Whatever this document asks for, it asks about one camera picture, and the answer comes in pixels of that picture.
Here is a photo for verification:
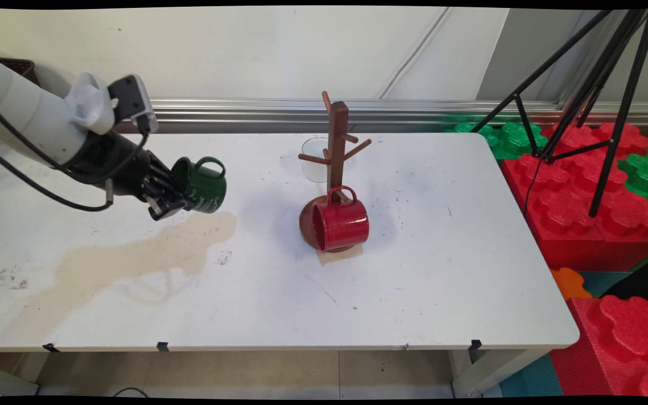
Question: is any orange foam piece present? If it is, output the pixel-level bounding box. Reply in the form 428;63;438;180
549;267;594;302

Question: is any black camera tripod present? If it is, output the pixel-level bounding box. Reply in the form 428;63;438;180
470;8;648;218

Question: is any red enamel mug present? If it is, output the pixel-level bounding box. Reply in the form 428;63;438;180
310;185;370;253

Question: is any dark woven basket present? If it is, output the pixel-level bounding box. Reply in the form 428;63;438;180
0;56;38;86

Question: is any white wall cable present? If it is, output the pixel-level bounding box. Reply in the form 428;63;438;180
377;7;452;101

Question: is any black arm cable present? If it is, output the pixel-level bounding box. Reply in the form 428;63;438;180
0;147;115;213

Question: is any red plastic block right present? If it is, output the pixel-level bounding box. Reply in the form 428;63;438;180
549;295;648;398

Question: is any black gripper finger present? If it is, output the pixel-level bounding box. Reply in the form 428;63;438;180
147;151;176;183
144;179;190;222

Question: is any clear glass cup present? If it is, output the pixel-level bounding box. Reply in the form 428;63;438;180
301;137;331;183

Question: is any thin black tripod cable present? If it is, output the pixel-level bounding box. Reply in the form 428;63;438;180
523;156;544;218

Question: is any aluminium rail along wall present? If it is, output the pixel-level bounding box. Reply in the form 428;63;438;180
150;98;648;134

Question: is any green foam block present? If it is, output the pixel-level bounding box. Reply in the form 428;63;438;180
616;153;648;237
447;121;550;160

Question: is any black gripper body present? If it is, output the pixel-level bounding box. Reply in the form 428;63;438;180
65;132;156;201

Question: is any brown wooden mug tree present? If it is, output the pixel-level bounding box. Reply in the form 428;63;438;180
298;91;374;254

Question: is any white table leg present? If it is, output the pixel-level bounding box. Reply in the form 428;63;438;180
449;349;544;399

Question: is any green enamel mug white lettering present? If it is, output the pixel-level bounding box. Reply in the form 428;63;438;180
170;156;228;215

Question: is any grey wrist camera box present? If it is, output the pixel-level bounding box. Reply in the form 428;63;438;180
107;74;159;136

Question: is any teal foam mat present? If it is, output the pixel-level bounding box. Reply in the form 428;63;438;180
498;353;564;398

